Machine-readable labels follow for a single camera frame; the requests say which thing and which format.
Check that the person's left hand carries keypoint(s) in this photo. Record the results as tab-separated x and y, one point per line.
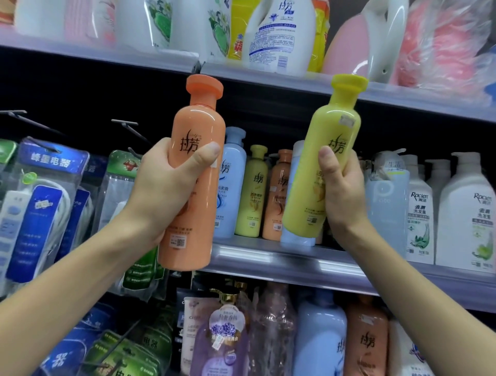
159	186

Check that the white detergent bottle blue label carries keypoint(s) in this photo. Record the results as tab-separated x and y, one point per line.
279	35

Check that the yellow refill pouch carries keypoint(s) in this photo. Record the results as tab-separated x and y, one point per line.
238	31

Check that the grey metal shelf edge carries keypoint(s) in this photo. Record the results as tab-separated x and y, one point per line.
271	83
310	267

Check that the person's right hand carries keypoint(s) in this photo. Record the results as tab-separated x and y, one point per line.
347	201

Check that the white tube package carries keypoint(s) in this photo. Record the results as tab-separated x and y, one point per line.
190	333

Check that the blue blister package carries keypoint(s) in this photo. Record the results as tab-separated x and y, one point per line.
73	348

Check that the tall yellow shampoo bottle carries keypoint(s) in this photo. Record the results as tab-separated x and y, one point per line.
333	124

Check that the large orange shampoo bottle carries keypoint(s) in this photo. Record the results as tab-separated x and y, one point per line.
366	337

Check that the person's right forearm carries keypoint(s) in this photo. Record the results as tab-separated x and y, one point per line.
410	294

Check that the translucent blue pump bottle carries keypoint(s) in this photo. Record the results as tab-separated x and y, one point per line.
387	205

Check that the large light blue bottle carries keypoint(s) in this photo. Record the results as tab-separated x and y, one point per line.
319	337

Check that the pink plastic container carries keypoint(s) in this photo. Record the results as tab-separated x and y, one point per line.
345	46

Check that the person's left thumb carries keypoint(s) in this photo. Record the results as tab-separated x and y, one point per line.
199	157

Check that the pink mesh sponge in bag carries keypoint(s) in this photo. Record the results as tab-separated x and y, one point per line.
445	46

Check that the white green refill pouch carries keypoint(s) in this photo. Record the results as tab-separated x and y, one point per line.
149	23
205	27

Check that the light blue shampoo bottle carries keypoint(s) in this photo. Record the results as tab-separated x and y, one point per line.
233	178

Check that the tall orange shampoo bottle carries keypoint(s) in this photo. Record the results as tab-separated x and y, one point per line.
197	128

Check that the green power strip package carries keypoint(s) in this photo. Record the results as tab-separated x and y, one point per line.
116	186

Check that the small yellow shampoo bottle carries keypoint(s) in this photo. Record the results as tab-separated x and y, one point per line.
254	193

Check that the pink white pouch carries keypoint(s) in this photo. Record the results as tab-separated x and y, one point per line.
81	19

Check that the purple refill pouch gold cap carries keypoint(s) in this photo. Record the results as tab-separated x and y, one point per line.
223	337

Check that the small orange shampoo bottle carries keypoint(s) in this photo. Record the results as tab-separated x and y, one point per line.
277	201

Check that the person's right thumb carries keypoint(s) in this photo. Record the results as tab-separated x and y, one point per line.
329	164

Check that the blue power strip package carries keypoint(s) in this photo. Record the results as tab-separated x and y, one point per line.
35	217

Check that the green blister package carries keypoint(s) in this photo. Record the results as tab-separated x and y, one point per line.
128	352

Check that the pale blue shampoo bottle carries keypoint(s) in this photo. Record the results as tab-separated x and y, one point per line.
296	237

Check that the person's left forearm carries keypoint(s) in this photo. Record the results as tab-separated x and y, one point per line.
73	294

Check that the white pump bottle green label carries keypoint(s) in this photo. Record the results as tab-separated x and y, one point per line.
420	217
467	224

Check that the metal display hook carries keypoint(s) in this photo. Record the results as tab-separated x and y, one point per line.
27	120
130	129

